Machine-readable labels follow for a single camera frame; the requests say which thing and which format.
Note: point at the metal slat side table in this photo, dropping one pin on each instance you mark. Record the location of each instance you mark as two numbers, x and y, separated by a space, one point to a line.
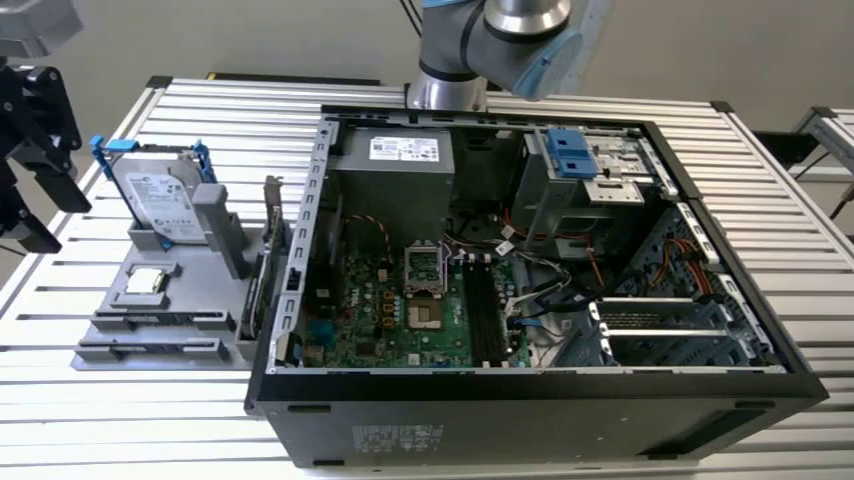
827 125

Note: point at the CPU socket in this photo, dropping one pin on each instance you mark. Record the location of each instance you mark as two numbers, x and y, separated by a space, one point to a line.
425 315

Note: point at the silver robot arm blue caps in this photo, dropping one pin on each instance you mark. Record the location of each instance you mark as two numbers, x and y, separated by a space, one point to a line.
460 45

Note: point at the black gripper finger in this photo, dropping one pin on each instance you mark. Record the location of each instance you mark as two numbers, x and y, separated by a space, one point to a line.
53 120
20 225

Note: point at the metal drive cage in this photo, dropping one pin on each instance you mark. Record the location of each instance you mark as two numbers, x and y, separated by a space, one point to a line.
553 205

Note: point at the grey parts rack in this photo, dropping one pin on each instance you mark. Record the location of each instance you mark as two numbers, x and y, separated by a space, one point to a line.
193 295

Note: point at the black open PC case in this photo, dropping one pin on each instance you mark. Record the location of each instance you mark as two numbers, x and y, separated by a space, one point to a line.
533 425

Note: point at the grey metal disk bay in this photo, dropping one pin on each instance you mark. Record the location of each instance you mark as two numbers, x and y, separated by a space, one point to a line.
667 320

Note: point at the grey power supply unit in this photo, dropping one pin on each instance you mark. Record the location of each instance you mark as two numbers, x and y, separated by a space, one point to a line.
393 200

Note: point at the green motherboard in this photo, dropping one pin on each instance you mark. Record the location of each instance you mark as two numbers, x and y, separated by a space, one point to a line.
360 330

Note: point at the hard disk in blue carrier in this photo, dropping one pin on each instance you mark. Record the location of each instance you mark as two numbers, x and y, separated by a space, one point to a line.
156 200

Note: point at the blue RAM stick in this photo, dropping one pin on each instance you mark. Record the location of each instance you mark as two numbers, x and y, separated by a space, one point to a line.
146 345

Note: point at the silver CPU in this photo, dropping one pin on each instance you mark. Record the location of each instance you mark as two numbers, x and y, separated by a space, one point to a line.
145 280

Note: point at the blue drive bay latch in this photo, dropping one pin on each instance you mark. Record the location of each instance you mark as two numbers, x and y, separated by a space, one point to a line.
569 150

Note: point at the graphics card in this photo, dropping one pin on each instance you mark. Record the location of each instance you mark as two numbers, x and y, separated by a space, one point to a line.
275 225

